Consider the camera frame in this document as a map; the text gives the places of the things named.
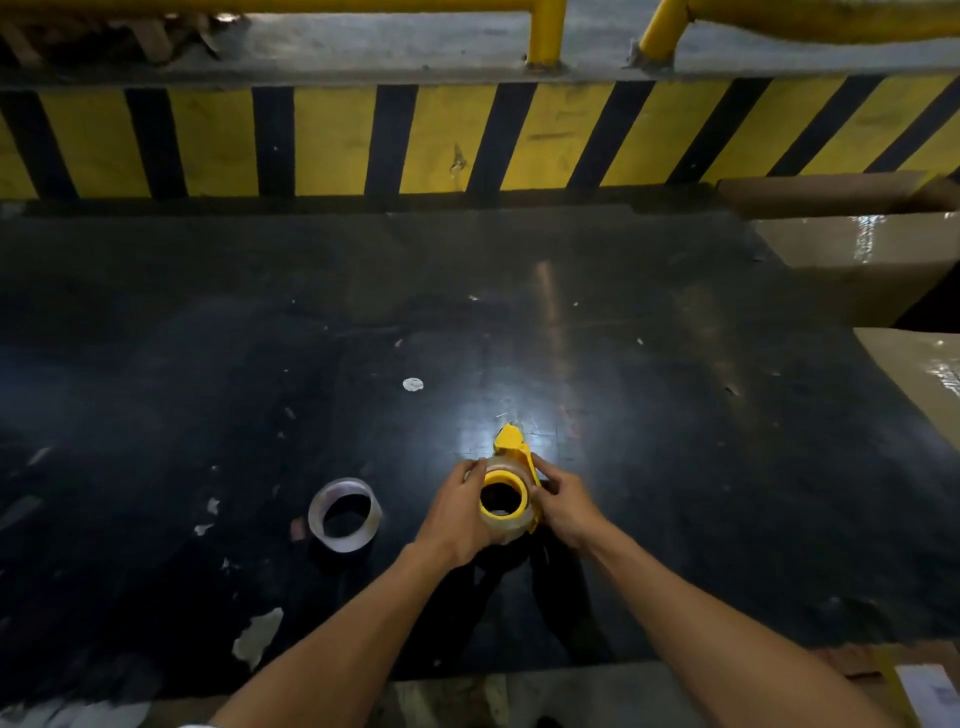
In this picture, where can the person's left hand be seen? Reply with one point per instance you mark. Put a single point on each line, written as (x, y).
(456, 517)

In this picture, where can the person's right hand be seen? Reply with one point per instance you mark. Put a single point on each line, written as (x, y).
(570, 510)

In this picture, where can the person's left thumb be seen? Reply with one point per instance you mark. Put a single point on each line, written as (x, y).
(487, 525)

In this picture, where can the person's right thumb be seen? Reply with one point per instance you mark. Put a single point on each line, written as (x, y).
(546, 504)

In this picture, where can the yellow tape dispenser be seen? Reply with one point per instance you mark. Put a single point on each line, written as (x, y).
(517, 465)

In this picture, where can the person's left forearm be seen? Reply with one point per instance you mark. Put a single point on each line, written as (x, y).
(330, 645)

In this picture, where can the person's right forearm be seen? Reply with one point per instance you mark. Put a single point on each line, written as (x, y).
(720, 630)

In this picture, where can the clear packing tape roll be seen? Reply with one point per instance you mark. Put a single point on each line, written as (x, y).
(345, 517)

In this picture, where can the small white paper scrap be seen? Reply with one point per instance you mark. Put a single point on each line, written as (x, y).
(412, 385)

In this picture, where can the torn paper scrap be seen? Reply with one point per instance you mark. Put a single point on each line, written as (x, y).
(257, 637)

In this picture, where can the yellow black striped barrier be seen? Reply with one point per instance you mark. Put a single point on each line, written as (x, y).
(465, 139)

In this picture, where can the taped cardboard box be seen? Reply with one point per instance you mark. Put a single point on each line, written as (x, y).
(919, 375)
(862, 247)

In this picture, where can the flat cardboard box with label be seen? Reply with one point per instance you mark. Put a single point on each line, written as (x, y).
(907, 682)

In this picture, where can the yellow metal guard rail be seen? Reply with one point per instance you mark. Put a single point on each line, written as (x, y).
(600, 22)

